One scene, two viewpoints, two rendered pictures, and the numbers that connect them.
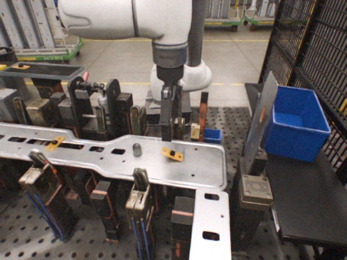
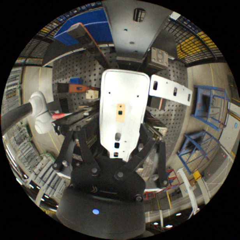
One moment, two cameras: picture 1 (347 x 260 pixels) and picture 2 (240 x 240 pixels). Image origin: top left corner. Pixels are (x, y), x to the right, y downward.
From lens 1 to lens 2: 0.58 m
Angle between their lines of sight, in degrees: 52
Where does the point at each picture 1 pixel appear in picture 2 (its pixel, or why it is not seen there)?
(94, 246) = not seen: hidden behind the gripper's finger
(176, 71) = (143, 226)
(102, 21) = not seen: outside the picture
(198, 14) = (4, 120)
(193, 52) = (23, 110)
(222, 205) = (161, 80)
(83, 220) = not seen: hidden behind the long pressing
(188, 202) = (155, 100)
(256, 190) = (163, 58)
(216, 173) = (136, 78)
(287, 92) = (62, 30)
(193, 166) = (129, 95)
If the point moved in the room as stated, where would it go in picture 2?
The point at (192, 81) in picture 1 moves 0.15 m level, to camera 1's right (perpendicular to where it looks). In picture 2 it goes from (40, 104) to (38, 87)
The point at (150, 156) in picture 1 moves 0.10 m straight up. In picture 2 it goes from (119, 127) to (118, 139)
